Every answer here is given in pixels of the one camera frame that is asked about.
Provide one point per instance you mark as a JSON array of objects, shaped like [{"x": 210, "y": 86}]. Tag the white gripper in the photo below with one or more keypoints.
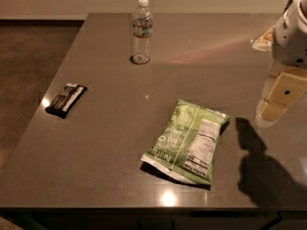
[{"x": 290, "y": 40}]

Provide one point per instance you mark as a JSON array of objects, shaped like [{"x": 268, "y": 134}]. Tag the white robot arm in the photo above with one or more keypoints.
[{"x": 289, "y": 44}]

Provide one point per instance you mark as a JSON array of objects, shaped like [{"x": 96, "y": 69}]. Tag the green jalapeno chip bag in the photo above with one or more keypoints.
[{"x": 186, "y": 148}]

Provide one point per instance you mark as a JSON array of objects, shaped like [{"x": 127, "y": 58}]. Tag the small snack package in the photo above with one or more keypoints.
[{"x": 264, "y": 42}]

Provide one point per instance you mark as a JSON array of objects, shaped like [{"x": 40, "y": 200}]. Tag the clear plastic water bottle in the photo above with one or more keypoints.
[{"x": 142, "y": 27}]

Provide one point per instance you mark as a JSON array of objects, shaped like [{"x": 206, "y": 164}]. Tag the black snack bar wrapper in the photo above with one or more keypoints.
[{"x": 65, "y": 100}]

